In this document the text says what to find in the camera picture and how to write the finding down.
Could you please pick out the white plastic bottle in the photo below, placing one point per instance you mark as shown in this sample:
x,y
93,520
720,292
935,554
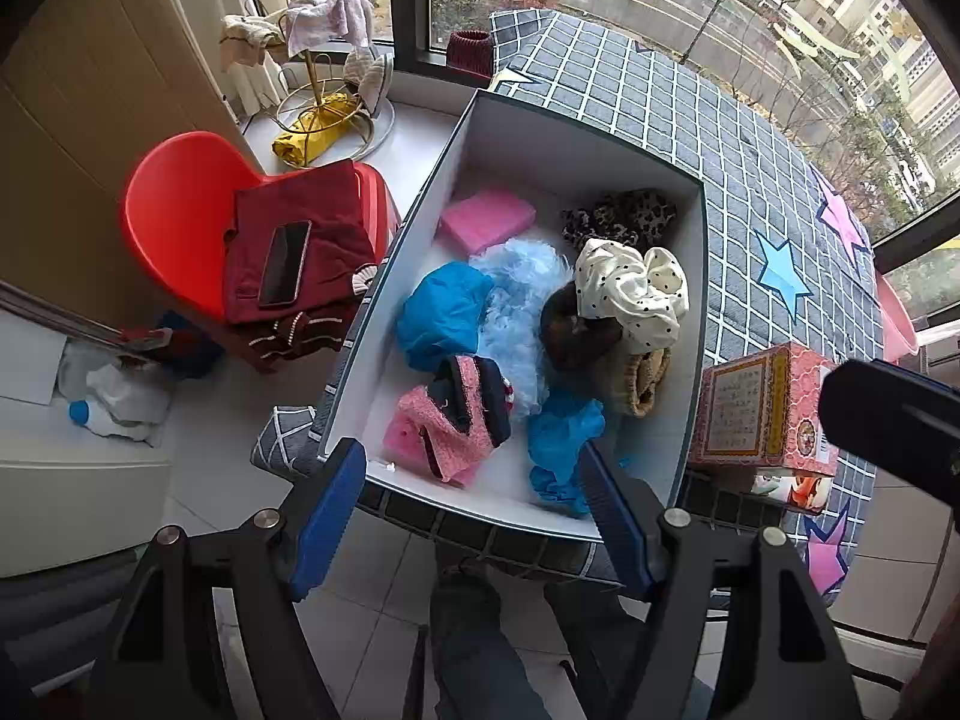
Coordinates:
x,y
113,397

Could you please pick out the pink plastic bucket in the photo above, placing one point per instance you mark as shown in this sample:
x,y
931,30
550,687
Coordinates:
x,y
900,338

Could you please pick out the grey open storage box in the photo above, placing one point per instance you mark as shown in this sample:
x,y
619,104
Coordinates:
x,y
556,164

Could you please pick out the black smartphone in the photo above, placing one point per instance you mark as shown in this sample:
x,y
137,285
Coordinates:
x,y
282,269

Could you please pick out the pink patterned tissue box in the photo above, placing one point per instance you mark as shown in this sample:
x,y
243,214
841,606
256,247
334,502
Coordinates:
x,y
761,412

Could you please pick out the light blue fluffy scrunchie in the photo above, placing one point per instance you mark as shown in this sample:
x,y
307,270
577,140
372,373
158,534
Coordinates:
x,y
525,272

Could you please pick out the pink black fuzzy sock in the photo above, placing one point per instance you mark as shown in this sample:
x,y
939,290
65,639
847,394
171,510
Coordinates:
x,y
445,429

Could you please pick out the red plastic chair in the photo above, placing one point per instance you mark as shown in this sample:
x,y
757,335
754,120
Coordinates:
x,y
178,207

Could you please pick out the dark brown plush item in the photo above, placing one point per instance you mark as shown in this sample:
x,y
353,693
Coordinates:
x,y
573,343

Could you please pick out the beige woven pouch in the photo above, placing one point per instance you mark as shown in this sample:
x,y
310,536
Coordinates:
x,y
628,383

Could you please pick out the pink foam sponge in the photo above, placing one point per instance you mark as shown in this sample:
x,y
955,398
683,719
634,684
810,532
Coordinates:
x,y
489,217

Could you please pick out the floral printed packet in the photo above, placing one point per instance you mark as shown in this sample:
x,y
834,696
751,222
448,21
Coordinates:
x,y
803,492

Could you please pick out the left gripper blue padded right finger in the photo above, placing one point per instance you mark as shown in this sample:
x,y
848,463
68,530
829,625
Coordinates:
x,y
626,513

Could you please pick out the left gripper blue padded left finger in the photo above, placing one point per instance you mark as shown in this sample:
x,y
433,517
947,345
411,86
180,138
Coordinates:
x,y
317,513

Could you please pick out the blue cloth bundle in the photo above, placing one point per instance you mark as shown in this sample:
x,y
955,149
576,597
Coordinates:
x,y
442,316

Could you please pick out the white polka dot scrunchie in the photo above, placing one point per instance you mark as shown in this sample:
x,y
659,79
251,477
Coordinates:
x,y
646,294

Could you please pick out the dark red knitted pot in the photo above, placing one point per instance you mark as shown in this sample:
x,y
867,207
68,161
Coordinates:
x,y
471,51

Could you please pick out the checkered star tablecloth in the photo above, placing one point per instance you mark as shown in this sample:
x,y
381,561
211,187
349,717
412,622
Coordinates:
x,y
760,193

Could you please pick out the red folded garment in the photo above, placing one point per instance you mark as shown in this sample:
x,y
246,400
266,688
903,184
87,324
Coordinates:
x,y
339,267

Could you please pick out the gold wire stand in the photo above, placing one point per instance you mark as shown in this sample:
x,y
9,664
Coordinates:
x,y
363,72

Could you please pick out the leopard print scrunchie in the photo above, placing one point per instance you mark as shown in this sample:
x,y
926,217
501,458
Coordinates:
x,y
637,218

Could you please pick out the brown wooden cabinet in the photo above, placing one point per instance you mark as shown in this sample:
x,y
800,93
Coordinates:
x,y
88,88

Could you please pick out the blue crumpled cloth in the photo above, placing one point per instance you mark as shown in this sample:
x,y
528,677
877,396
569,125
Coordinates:
x,y
555,436

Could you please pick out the yellow cloth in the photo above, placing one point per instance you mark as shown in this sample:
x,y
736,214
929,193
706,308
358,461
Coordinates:
x,y
314,130

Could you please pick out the cream hanging cloth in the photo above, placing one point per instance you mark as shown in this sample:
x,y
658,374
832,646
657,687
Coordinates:
x,y
249,40

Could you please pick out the lilac hanging towel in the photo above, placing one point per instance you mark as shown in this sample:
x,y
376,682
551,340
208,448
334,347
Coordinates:
x,y
312,23

